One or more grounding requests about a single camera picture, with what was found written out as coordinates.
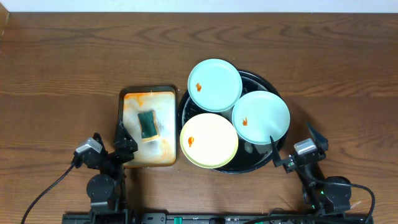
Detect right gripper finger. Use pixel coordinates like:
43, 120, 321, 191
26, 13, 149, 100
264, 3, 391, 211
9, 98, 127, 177
306, 122, 328, 151
270, 136, 283, 167

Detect green yellow sponge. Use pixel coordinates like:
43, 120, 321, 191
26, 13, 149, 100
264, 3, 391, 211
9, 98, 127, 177
137, 110, 160, 142

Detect black rectangular soapy tray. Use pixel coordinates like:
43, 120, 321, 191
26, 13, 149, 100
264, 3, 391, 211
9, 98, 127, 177
114, 86, 177, 169

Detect mint plate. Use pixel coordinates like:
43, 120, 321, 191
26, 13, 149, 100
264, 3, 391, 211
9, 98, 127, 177
231, 91, 290, 145
187, 58, 243, 113

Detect yellow plate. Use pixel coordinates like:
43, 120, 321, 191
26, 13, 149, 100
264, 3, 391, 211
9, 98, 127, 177
180, 113, 239, 169

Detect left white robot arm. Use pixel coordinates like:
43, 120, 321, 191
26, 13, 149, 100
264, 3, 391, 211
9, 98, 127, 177
85, 121, 137, 224

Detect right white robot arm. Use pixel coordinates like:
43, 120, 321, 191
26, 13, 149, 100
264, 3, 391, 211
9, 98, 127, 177
270, 124, 351, 215

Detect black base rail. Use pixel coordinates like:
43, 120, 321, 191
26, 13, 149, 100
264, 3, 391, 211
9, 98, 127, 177
61, 212, 374, 224

